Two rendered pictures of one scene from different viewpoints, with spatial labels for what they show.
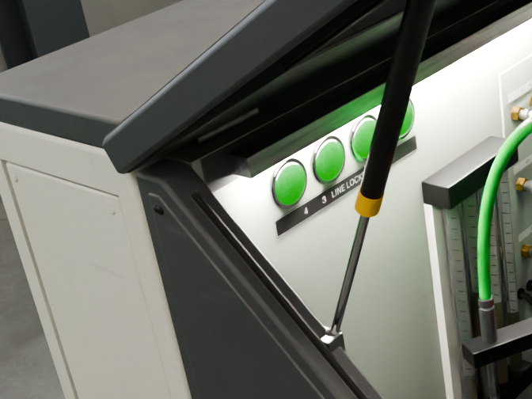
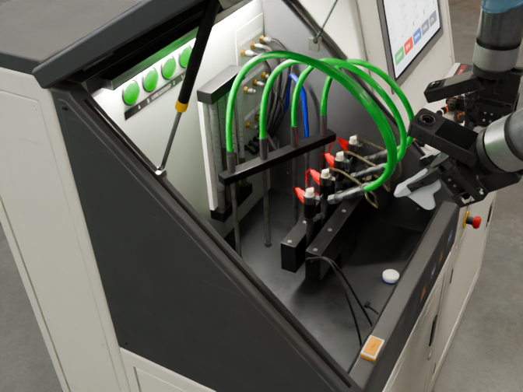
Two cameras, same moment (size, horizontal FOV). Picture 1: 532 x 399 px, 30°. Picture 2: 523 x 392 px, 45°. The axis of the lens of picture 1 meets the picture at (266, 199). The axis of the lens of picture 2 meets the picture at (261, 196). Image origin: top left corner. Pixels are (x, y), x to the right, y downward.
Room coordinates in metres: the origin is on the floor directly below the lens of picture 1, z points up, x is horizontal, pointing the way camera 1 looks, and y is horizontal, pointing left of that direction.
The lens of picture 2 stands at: (-0.20, 0.09, 1.92)
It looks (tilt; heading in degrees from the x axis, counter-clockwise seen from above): 36 degrees down; 342
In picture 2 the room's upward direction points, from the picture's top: 3 degrees counter-clockwise
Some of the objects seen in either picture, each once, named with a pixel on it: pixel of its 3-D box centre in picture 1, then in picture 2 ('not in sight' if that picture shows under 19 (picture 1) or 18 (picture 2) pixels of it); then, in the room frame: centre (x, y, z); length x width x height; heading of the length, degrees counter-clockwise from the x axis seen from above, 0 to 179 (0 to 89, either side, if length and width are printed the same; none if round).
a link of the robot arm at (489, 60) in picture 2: not in sight; (496, 54); (0.67, -0.65, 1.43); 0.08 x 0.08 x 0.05
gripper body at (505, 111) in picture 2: not in sight; (492, 95); (0.66, -0.66, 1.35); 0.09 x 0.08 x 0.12; 41
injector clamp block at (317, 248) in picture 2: not in sight; (331, 231); (0.90, -0.45, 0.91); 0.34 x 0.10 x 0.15; 131
